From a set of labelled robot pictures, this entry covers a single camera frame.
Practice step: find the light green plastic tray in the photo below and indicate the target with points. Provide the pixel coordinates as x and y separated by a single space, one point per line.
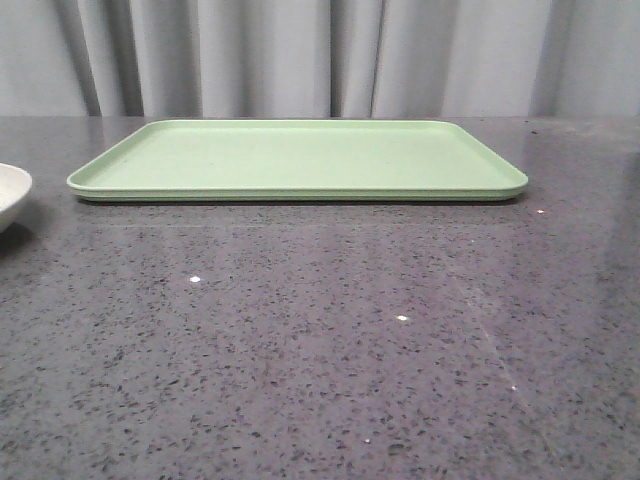
293 160

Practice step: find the beige speckled plate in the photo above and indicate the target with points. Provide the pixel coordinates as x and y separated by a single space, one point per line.
15 184

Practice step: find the grey pleated curtain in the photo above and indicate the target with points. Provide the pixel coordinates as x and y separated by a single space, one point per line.
354 59

